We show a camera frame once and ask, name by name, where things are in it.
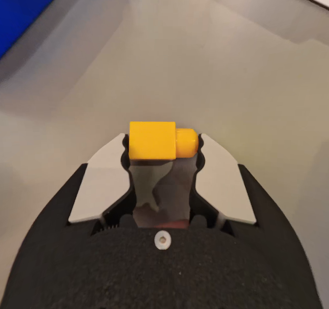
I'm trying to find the yellow toy block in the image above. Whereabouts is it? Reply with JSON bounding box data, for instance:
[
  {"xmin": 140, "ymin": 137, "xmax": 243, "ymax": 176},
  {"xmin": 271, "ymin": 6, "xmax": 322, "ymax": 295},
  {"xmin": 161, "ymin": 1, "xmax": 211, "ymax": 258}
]
[{"xmin": 129, "ymin": 121, "xmax": 199, "ymax": 160}]

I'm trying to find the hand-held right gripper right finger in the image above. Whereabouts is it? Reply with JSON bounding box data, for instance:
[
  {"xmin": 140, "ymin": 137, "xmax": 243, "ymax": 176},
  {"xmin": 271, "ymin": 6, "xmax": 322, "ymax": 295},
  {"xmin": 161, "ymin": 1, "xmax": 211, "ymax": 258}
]
[{"xmin": 190, "ymin": 133, "xmax": 257, "ymax": 231}]

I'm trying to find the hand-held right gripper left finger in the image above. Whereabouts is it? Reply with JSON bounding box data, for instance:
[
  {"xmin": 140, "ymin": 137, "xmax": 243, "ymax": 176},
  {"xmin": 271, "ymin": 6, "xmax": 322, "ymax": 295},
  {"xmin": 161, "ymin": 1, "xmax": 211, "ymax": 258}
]
[{"xmin": 67, "ymin": 133, "xmax": 137, "ymax": 228}]

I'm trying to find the blue plastic storage bin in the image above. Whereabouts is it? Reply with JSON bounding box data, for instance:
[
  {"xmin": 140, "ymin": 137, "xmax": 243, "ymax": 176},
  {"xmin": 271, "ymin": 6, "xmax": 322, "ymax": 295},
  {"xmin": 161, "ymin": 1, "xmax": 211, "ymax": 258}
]
[{"xmin": 0, "ymin": 0, "xmax": 71, "ymax": 59}]

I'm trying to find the grey desk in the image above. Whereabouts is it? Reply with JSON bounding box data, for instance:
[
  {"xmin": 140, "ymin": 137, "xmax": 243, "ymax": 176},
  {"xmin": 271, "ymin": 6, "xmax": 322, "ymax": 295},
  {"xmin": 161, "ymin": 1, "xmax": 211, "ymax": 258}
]
[{"xmin": 0, "ymin": 0, "xmax": 329, "ymax": 299}]

